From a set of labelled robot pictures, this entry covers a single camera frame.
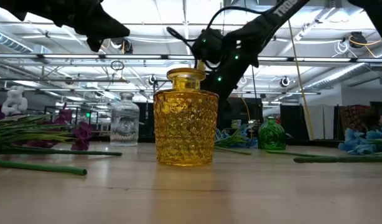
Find blue artificial flower bunch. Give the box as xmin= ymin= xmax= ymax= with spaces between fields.
xmin=214 ymin=123 xmax=259 ymax=156
xmin=264 ymin=123 xmax=382 ymax=158

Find purple artificial flower bunch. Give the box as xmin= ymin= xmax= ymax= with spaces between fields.
xmin=0 ymin=102 xmax=94 ymax=152

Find red artificial tulip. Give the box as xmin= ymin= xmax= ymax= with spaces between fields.
xmin=292 ymin=156 xmax=382 ymax=164

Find yellow glass vase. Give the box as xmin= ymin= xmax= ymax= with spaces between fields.
xmin=152 ymin=67 xmax=220 ymax=167

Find green glass vase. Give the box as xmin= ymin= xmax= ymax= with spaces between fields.
xmin=257 ymin=116 xmax=287 ymax=151

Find clear glass vase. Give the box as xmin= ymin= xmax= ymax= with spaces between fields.
xmin=109 ymin=92 xmax=141 ymax=147

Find black partition panel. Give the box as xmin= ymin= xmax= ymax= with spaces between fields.
xmin=279 ymin=104 xmax=310 ymax=141
xmin=137 ymin=102 xmax=154 ymax=138

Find white partition panel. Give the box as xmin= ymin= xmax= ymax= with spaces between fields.
xmin=302 ymin=104 xmax=335 ymax=141

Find white robot figure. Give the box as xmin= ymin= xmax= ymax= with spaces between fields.
xmin=1 ymin=85 xmax=29 ymax=116

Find patterned red tapestry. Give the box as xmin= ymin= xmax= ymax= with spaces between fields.
xmin=338 ymin=105 xmax=375 ymax=134

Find person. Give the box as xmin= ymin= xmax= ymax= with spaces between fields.
xmin=366 ymin=112 xmax=382 ymax=131

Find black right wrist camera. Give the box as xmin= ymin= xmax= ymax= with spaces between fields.
xmin=190 ymin=28 xmax=225 ymax=65

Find long ceiling light rail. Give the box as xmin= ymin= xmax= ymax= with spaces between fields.
xmin=0 ymin=52 xmax=382 ymax=64

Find yellow hanging cable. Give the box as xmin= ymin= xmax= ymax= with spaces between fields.
xmin=286 ymin=18 xmax=315 ymax=141

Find silver ventilation duct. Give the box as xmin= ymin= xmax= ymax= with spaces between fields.
xmin=299 ymin=62 xmax=372 ymax=93
xmin=0 ymin=29 xmax=52 ymax=55

